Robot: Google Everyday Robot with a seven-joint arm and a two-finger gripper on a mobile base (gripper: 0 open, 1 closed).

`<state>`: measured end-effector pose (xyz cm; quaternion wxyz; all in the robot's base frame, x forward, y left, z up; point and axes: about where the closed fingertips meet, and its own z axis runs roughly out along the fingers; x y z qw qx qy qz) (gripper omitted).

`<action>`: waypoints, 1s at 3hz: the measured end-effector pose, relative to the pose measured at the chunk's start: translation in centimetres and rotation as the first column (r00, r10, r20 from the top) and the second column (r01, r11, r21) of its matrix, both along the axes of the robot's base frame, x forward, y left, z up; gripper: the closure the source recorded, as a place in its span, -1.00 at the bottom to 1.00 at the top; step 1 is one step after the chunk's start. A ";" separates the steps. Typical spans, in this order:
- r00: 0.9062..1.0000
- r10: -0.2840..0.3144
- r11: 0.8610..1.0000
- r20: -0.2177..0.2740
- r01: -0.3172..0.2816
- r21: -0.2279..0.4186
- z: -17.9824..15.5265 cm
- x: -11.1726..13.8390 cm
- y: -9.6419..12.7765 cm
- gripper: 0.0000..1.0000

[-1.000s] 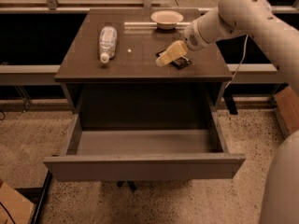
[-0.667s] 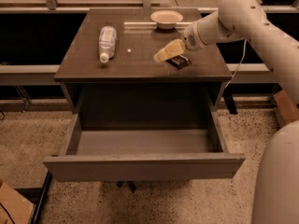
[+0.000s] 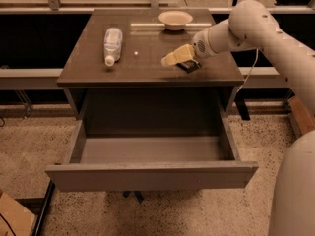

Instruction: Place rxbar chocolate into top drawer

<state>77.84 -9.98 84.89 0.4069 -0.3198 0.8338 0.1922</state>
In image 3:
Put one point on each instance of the clear plastic water bottle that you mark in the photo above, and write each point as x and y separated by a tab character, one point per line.
112	45

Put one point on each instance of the black rxbar chocolate wrapper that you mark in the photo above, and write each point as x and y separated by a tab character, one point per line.
189	66

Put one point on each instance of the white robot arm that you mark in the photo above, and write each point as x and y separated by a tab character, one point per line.
250	24

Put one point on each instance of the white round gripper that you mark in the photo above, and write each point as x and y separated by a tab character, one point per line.
201	45

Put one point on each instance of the cardboard box bottom left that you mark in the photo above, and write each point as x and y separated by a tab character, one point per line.
15	219

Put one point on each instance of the grey drawer cabinet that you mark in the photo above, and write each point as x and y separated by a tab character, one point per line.
145	42

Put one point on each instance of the open grey top drawer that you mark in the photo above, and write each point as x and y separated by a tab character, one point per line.
152	163

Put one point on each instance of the grey horizontal rail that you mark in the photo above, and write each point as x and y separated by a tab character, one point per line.
29	79

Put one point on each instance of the white paper bowl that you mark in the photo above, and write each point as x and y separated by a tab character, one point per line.
175	20

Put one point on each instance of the black metal floor frame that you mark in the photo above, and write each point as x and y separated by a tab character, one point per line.
39	207

